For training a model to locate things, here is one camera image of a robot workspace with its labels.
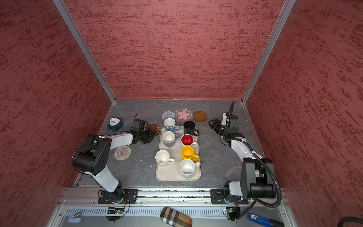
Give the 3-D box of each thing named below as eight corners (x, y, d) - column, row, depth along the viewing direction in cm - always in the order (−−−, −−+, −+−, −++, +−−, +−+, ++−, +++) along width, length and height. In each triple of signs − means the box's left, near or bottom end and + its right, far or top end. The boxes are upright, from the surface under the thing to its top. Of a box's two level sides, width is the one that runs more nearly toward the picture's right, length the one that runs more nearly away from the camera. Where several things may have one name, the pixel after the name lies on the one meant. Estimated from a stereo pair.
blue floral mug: (169, 137, 99) (167, 130, 91) (163, 128, 104) (161, 120, 96) (179, 132, 102) (179, 124, 94) (174, 123, 107) (173, 115, 99)
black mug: (183, 137, 100) (183, 130, 93) (183, 128, 105) (183, 120, 98) (197, 137, 100) (199, 130, 93) (197, 128, 105) (198, 120, 98)
